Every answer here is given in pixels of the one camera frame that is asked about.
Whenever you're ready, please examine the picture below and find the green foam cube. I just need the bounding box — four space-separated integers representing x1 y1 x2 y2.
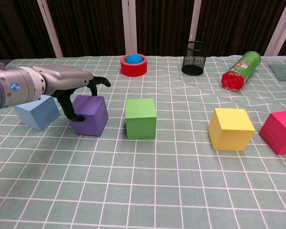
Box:
125 98 157 140

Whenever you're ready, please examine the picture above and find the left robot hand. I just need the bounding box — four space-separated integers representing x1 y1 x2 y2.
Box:
32 64 112 122

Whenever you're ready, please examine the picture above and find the pink foam cube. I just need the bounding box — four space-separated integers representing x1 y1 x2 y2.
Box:
258 110 286 156

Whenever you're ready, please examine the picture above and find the light blue foam cube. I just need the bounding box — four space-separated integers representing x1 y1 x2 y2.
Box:
13 94 61 131

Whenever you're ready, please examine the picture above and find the red tape roll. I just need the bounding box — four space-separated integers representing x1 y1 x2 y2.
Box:
120 53 148 77

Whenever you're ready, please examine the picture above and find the blue ball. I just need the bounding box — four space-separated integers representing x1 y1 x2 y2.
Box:
126 53 143 64

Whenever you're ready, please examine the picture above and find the green chips can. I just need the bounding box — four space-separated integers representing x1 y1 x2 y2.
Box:
221 51 262 92

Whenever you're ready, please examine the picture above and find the white frame post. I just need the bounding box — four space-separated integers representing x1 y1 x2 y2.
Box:
188 0 202 57
264 0 286 57
36 0 63 58
121 0 138 56

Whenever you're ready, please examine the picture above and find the purple foam cube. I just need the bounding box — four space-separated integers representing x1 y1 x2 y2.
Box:
70 95 109 137

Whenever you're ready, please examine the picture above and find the black mesh pen holder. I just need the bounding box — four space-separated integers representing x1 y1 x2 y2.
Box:
181 41 210 76

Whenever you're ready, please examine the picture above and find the green checkered tablecloth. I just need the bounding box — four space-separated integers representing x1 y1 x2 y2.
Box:
0 55 286 229

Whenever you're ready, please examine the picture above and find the yellow foam cube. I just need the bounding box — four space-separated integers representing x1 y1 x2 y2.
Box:
207 107 256 152

